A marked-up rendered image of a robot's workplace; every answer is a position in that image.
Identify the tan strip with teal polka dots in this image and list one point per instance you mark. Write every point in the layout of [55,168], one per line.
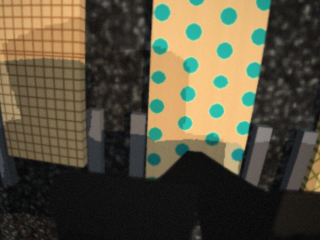
[204,70]

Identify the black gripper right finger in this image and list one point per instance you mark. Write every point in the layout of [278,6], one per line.
[230,208]

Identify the yellow crosshatched flat strip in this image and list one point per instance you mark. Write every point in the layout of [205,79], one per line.
[311,180]

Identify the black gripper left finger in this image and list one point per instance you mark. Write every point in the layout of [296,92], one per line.
[128,207]

